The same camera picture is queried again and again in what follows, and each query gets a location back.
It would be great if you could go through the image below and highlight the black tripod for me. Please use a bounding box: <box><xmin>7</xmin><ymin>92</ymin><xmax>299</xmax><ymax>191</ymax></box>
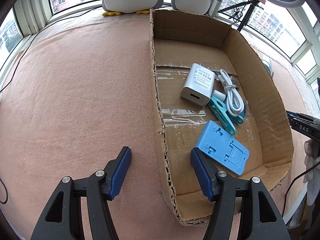
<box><xmin>217</xmin><ymin>0</ymin><xmax>266</xmax><ymax>32</ymax></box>

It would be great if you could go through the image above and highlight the brown cardboard box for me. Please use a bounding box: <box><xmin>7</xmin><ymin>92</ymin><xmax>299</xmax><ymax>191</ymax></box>
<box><xmin>150</xmin><ymin>10</ymin><xmax>294</xmax><ymax>226</ymax></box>

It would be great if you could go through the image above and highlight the blue plastic phone stand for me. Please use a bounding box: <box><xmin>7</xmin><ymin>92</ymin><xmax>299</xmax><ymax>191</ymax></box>
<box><xmin>195</xmin><ymin>121</ymin><xmax>249</xmax><ymax>176</ymax></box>

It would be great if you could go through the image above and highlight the white USB cable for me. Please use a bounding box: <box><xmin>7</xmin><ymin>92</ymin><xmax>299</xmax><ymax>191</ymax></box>
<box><xmin>216</xmin><ymin>69</ymin><xmax>245</xmax><ymax>117</ymax></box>

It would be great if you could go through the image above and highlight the white USB wall charger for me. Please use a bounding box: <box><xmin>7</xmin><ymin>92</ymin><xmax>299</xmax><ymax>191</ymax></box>
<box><xmin>180</xmin><ymin>63</ymin><xmax>215</xmax><ymax>106</ymax></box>

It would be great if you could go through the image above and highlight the teal plastic clothespin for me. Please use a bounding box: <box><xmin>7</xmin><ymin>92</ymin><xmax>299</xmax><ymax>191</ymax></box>
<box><xmin>208</xmin><ymin>95</ymin><xmax>244</xmax><ymax>136</ymax></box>

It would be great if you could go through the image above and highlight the pink felt mat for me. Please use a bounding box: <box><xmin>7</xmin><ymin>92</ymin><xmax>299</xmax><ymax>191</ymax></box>
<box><xmin>1</xmin><ymin>9</ymin><xmax>306</xmax><ymax>239</ymax></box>

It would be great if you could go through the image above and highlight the small blue liquid bottle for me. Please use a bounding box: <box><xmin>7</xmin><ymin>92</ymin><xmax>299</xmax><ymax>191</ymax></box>
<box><xmin>212</xmin><ymin>90</ymin><xmax>246</xmax><ymax>117</ymax></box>

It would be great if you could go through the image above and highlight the black power cable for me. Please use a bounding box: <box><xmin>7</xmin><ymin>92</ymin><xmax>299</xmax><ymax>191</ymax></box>
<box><xmin>0</xmin><ymin>6</ymin><xmax>101</xmax><ymax>204</ymax></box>

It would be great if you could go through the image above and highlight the gloved right hand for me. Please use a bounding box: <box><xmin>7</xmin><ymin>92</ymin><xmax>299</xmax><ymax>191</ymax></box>
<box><xmin>303</xmin><ymin>139</ymin><xmax>320</xmax><ymax>206</ymax></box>

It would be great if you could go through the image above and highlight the white tube with blue cap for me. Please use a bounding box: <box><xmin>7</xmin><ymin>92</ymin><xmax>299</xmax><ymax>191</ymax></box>
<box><xmin>261</xmin><ymin>59</ymin><xmax>274</xmax><ymax>77</ymax></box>

